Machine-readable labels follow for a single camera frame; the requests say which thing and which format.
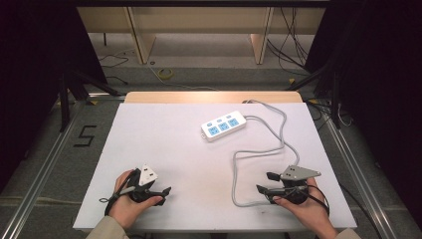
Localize beige wooden desk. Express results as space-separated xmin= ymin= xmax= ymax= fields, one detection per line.
xmin=76 ymin=6 xmax=326 ymax=66

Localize thin black floor cable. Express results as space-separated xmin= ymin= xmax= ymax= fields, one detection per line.
xmin=98 ymin=53 xmax=130 ymax=86

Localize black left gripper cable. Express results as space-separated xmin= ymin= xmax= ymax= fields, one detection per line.
xmin=99 ymin=168 xmax=141 ymax=217

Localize yellow tape roll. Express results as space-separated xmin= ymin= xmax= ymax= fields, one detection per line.
xmin=156 ymin=67 xmax=174 ymax=81

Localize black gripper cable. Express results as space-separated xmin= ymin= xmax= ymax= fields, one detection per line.
xmin=307 ymin=184 xmax=331 ymax=217
xmin=99 ymin=168 xmax=141 ymax=217

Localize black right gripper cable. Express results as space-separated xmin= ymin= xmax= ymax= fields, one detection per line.
xmin=307 ymin=184 xmax=331 ymax=217

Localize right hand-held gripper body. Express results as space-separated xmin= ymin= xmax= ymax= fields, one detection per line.
xmin=280 ymin=164 xmax=322 ymax=205

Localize white floor cable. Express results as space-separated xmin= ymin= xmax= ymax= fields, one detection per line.
xmin=145 ymin=59 xmax=221 ymax=93

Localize person's left hand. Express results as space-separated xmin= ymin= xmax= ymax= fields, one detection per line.
xmin=107 ymin=169 xmax=164 ymax=231

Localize white table cover board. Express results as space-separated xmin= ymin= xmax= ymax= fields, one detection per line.
xmin=72 ymin=102 xmax=358 ymax=233

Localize silver metal floor rail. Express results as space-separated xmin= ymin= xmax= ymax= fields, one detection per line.
xmin=321 ymin=111 xmax=401 ymax=239
xmin=0 ymin=94 xmax=127 ymax=239

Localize person's right hand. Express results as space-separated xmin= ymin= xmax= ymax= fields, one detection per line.
xmin=272 ymin=177 xmax=336 ymax=233

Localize black metal stand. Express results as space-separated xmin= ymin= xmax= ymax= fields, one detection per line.
xmin=284 ymin=59 xmax=343 ymax=130
xmin=58 ymin=68 xmax=122 ymax=133

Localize grey power strip cable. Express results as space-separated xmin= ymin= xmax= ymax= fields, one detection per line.
xmin=230 ymin=99 xmax=301 ymax=209

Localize bundle of black cables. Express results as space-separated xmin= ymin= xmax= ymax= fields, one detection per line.
xmin=266 ymin=6 xmax=313 ymax=78

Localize white power strip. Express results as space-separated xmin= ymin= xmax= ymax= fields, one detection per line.
xmin=200 ymin=110 xmax=248 ymax=143

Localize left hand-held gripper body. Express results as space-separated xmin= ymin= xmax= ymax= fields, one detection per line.
xmin=126 ymin=163 xmax=159 ymax=204

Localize black curtain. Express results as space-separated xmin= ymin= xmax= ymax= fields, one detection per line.
xmin=303 ymin=0 xmax=422 ymax=230
xmin=0 ymin=0 xmax=108 ymax=190

